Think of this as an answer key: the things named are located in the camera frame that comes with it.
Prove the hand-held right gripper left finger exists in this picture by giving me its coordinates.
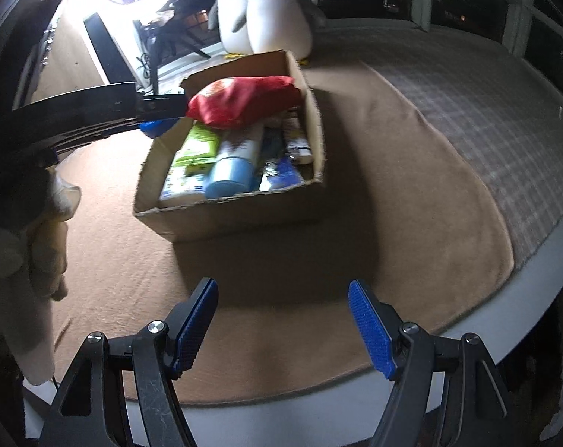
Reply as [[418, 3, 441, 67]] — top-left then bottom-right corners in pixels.
[[38, 278, 219, 447]]

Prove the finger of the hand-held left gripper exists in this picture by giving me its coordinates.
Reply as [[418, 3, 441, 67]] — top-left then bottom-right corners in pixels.
[[34, 118, 177, 166], [9, 82, 191, 124]]

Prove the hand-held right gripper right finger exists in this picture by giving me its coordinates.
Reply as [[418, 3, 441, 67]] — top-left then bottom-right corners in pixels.
[[348, 279, 519, 447]]

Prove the green tube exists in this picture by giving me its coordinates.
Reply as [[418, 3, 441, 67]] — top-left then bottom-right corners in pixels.
[[172, 122, 221, 173]]

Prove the patterned tissue pack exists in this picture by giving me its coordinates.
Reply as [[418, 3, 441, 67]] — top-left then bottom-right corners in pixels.
[[159, 168, 212, 206]]

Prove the white and blue bottle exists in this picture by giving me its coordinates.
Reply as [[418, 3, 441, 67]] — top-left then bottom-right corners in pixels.
[[203, 126, 265, 199]]

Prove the red fabric pouch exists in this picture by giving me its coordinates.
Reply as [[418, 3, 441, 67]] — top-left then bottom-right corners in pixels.
[[186, 75, 306, 130]]

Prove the cardboard box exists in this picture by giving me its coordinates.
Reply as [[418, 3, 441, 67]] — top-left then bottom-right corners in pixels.
[[132, 50, 329, 243]]

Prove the blue packet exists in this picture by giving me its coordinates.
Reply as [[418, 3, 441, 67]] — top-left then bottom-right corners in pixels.
[[258, 128, 303, 193]]

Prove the small pink bottle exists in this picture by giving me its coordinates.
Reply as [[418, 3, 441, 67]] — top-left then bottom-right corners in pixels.
[[281, 114, 312, 165]]

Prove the person's left forearm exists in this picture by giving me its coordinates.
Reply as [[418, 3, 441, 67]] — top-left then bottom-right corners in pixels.
[[0, 279, 56, 385]]

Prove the person's left hand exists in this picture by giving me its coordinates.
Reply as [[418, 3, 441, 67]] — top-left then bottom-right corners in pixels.
[[0, 168, 82, 303]]

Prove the large wooden board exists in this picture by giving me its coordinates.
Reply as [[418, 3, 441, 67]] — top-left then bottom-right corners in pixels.
[[30, 0, 110, 103]]

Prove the black tripod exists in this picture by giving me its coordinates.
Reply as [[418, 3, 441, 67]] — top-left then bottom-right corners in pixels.
[[132, 9, 212, 96]]

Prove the large penguin plush toy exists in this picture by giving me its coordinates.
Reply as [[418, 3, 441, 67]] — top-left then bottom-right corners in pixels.
[[208, 0, 254, 59]]

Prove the small penguin plush toy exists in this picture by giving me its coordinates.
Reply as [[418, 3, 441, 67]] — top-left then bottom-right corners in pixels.
[[244, 0, 326, 66]]

